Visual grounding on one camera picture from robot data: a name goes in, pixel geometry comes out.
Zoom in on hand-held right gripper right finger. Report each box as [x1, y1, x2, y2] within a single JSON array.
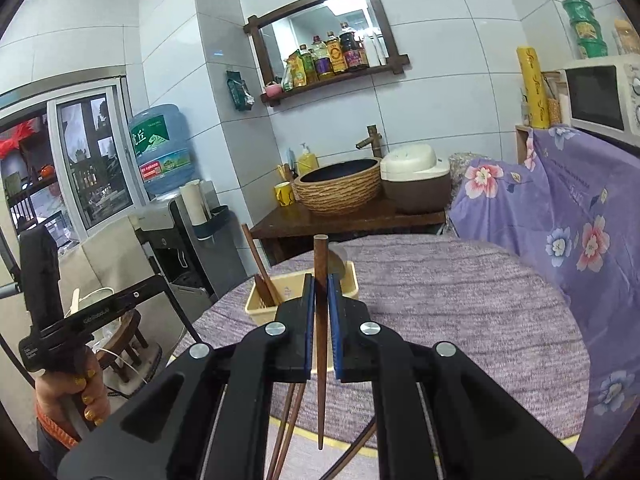
[[327, 273, 585, 480]]

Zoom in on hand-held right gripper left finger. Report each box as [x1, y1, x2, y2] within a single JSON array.
[[56, 273, 317, 480]]

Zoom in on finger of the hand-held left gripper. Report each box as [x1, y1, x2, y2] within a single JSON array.
[[157, 276, 203, 347]]

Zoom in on brown wooden chopstick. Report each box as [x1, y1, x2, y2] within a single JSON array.
[[266, 385, 297, 480], [272, 384, 307, 480], [241, 223, 281, 307], [313, 234, 331, 451], [336, 419, 379, 480]]

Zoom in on yellow plastic utensil holder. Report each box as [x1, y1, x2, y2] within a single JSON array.
[[244, 259, 360, 327]]

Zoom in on person's left forearm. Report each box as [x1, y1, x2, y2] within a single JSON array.
[[34, 402, 97, 467]]

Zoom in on person's left hand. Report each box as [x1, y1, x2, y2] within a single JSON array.
[[36, 349, 109, 429]]

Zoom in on white pot with lid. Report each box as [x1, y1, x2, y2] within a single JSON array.
[[71, 286, 117, 313]]

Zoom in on water dispenser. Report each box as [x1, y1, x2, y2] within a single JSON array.
[[128, 192, 249, 307]]

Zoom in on dark wooden counter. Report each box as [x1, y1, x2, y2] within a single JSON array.
[[249, 199, 447, 267]]

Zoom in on white framed window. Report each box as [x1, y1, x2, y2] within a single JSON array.
[[46, 85, 147, 234]]

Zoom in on woven pattern wash basin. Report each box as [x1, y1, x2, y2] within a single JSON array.
[[292, 158, 384, 217]]

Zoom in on red flower decoration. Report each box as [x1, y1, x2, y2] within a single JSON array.
[[0, 122, 42, 159]]

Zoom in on blue water jug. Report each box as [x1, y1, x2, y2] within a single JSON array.
[[127, 103, 196, 199]]

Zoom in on yellow soap dispenser bottle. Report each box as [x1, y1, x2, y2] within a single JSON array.
[[297, 142, 320, 176]]

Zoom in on brown white rice cooker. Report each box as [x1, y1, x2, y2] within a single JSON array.
[[379, 143, 453, 214]]

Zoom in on bronze faucet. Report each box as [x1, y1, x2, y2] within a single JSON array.
[[355, 124, 389, 159]]

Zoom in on yellow seasoning packet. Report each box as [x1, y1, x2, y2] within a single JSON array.
[[282, 52, 307, 92]]

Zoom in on green bottle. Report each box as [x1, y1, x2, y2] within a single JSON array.
[[298, 44, 319, 84]]

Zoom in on small wooden box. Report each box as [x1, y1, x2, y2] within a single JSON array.
[[514, 124, 534, 166]]

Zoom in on purple floral cloth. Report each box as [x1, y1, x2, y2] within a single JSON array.
[[446, 125, 640, 476]]

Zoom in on purple label bottle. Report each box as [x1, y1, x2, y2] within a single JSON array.
[[310, 35, 335, 80]]

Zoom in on yellow label oil bottle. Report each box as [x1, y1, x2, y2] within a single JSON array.
[[324, 31, 348, 75]]

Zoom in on dark soy sauce bottle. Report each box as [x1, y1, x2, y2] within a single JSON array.
[[338, 22, 369, 71]]

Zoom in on white plastic bottles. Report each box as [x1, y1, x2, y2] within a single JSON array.
[[364, 29, 389, 67]]

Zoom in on yellow patterned roll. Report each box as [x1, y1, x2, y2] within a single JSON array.
[[516, 45, 551, 130]]

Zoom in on glass storage jar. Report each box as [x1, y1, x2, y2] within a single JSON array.
[[542, 72, 564, 127]]

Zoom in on wooden framed mirror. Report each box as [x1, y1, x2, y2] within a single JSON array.
[[243, 0, 411, 109]]

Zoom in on white microwave oven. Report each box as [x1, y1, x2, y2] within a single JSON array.
[[558, 54, 640, 147]]

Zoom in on green instant noodle bowls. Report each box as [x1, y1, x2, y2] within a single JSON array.
[[561, 0, 609, 59]]

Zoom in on clear jar with lid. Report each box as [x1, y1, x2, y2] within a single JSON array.
[[612, 18, 640, 57]]

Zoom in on green wall packet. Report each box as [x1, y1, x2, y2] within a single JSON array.
[[225, 69, 255, 112]]

